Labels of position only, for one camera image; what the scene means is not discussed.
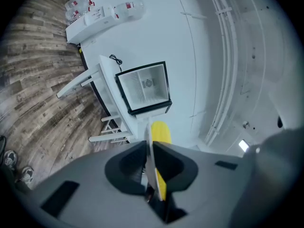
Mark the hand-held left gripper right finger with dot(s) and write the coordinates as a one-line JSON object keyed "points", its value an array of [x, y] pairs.
{"points": [[209, 174]]}

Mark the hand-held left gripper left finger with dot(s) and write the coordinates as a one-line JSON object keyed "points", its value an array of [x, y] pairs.
{"points": [[90, 179]]}

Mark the yellow banana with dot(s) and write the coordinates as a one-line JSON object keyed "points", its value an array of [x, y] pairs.
{"points": [[161, 132]]}

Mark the ceiling light panel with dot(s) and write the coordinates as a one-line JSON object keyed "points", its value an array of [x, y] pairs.
{"points": [[243, 145]]}

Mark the person's gray sneaker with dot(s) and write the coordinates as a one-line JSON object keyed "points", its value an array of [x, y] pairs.
{"points": [[10, 159], [26, 174]]}

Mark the white table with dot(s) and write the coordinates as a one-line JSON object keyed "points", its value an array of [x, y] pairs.
{"points": [[109, 75]]}

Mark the white ceiling pipes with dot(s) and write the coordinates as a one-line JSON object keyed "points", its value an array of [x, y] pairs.
{"points": [[228, 56]]}

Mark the long white box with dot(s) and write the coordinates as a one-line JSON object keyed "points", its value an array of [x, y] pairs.
{"points": [[80, 32]]}

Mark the pile of clear plastic packs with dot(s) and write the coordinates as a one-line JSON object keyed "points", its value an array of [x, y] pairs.
{"points": [[76, 6]]}

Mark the clear plastic pack red label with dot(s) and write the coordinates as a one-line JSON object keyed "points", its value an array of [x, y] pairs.
{"points": [[130, 8]]}

